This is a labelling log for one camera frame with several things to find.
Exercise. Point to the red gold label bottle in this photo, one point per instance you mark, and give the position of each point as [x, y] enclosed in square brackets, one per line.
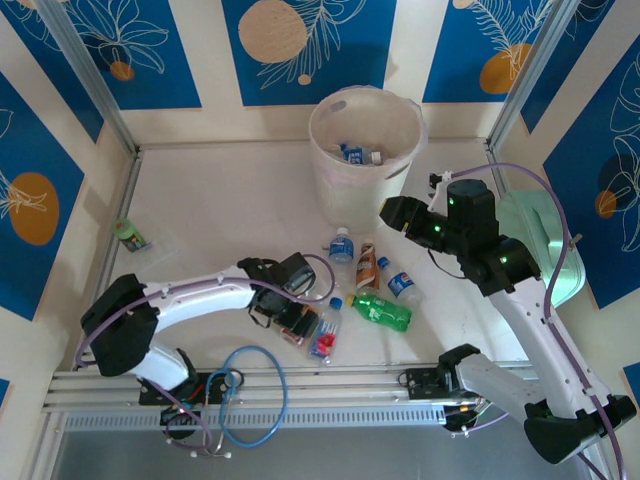
[295, 339]

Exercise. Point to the blue label water bottle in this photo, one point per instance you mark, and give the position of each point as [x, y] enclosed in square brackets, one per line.
[341, 246]
[356, 156]

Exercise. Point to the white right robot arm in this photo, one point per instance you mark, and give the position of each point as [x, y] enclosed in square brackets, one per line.
[530, 330]

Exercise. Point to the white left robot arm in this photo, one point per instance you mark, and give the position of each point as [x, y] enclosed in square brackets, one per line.
[200, 300]

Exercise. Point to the cream plastic bin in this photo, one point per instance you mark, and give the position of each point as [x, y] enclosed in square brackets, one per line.
[350, 205]

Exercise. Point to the clear bottle red blue label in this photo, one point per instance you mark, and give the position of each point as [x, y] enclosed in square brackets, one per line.
[325, 332]

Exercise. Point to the brown drink bottle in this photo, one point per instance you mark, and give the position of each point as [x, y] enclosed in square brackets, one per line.
[366, 265]

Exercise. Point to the Pepsi label water bottle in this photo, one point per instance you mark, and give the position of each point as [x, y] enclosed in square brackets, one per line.
[402, 285]

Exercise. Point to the green soda bottle yellow cap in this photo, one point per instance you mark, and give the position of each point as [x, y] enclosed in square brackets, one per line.
[382, 314]

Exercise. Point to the mint green case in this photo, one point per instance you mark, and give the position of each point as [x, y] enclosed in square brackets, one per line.
[550, 235]

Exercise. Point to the blue stethoscope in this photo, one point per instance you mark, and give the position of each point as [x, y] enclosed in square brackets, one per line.
[229, 380]

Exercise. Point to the small clear plastic bag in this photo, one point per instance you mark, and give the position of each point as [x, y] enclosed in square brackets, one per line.
[160, 256]

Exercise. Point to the small green-capped bottle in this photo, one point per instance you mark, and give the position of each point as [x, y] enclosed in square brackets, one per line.
[129, 235]

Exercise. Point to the aluminium mounting rail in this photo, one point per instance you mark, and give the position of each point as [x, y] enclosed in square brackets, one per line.
[325, 385]

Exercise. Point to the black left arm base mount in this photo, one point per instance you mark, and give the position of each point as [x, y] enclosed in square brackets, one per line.
[220, 387]

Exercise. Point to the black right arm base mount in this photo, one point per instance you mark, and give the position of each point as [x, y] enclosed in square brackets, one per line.
[420, 382]

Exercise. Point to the aluminium frame post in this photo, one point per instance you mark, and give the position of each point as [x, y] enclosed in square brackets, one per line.
[528, 75]
[92, 75]

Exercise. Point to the aluminium side rail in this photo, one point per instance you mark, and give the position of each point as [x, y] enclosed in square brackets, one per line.
[127, 180]

